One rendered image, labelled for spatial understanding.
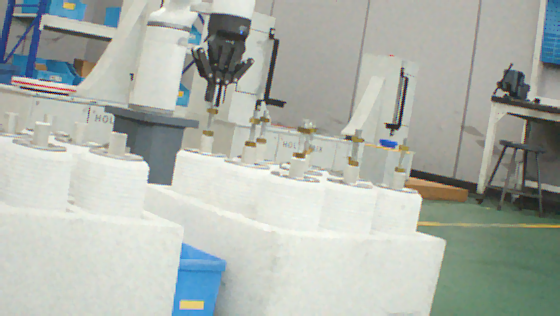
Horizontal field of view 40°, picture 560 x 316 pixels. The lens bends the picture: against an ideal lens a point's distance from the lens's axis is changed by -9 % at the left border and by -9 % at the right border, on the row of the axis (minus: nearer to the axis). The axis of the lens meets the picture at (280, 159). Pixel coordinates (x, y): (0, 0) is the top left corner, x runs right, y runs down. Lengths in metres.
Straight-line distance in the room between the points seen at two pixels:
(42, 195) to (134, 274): 0.16
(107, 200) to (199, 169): 0.39
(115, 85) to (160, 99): 1.98
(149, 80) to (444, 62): 5.58
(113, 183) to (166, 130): 0.60
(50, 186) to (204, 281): 0.32
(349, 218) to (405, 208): 0.13
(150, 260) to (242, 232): 0.23
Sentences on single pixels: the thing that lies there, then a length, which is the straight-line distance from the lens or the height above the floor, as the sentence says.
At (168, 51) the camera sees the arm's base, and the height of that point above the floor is 0.42.
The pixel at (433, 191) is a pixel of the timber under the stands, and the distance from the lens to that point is 5.19.
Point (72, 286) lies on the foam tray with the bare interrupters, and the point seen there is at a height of 0.09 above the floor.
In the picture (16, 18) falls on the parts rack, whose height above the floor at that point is 0.76.
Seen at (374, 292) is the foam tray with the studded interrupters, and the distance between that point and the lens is 1.36.
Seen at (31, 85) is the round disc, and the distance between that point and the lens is 3.37.
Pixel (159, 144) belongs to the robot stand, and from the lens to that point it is 1.64.
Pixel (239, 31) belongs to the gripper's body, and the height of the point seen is 0.47.
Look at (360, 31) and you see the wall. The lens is 7.67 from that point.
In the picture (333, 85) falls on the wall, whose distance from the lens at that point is 7.75.
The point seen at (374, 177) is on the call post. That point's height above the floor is 0.25.
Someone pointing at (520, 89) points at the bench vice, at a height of 0.84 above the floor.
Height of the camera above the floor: 0.34
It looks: 3 degrees down
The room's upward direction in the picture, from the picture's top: 10 degrees clockwise
